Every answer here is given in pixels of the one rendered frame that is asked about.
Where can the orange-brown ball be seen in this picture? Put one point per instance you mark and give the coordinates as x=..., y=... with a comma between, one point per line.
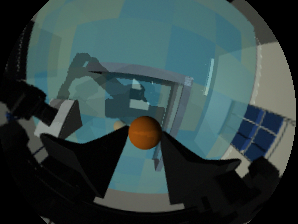
x=144, y=133

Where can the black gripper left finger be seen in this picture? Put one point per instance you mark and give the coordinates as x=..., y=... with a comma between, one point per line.
x=95, y=161

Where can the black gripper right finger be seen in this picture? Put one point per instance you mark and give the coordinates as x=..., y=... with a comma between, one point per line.
x=185, y=171

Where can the clear l-shaped low wall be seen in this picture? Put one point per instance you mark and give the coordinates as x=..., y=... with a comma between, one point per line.
x=172, y=109

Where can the translucent beige ball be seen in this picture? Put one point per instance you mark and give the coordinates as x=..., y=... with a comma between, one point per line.
x=118, y=124

